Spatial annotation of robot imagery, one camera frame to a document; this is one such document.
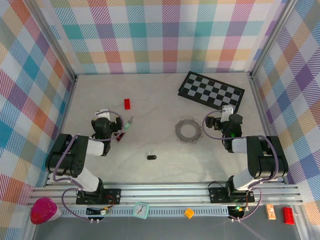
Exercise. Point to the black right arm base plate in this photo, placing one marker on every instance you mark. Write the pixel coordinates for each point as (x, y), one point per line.
(217, 195)

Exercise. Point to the small red block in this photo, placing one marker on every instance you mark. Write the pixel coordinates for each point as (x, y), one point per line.
(127, 104)

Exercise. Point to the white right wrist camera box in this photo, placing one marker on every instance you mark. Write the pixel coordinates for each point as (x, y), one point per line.
(227, 112)

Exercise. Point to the aluminium frame side rail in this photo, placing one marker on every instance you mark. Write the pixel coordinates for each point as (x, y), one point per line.
(260, 112)
(65, 112)

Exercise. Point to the black red triangle piece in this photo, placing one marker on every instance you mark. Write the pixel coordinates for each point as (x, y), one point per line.
(119, 136)

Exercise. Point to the aluminium frame post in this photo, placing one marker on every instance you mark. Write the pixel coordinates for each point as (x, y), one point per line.
(53, 41)
(273, 37)

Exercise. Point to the pink red plastic dome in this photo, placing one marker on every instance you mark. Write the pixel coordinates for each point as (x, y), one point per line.
(43, 211)

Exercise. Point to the key with green tag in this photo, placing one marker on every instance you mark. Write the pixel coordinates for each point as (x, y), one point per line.
(128, 125)

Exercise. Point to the red toy brick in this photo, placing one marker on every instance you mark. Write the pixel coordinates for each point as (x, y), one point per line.
(288, 215)

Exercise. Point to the yellow toy brick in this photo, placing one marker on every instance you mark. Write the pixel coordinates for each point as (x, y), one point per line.
(189, 213)

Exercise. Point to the black grey folding chessboard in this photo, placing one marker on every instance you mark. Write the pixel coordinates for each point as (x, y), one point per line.
(212, 92)

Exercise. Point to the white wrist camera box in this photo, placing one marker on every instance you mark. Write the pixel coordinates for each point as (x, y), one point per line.
(103, 114)
(227, 112)

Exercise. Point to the small teal clock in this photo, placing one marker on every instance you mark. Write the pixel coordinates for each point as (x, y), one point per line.
(140, 210)

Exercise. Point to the key with black head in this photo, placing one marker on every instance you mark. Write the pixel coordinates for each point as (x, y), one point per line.
(151, 157)

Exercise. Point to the orange wooden block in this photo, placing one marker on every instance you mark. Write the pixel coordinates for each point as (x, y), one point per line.
(270, 212)

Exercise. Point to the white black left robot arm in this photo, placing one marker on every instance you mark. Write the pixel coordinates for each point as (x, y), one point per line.
(70, 160)

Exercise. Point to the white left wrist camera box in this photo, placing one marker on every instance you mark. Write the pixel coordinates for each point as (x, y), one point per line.
(103, 114)

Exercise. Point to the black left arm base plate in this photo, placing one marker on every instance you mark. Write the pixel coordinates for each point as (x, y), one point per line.
(112, 195)

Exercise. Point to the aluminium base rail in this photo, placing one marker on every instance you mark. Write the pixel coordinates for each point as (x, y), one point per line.
(162, 195)

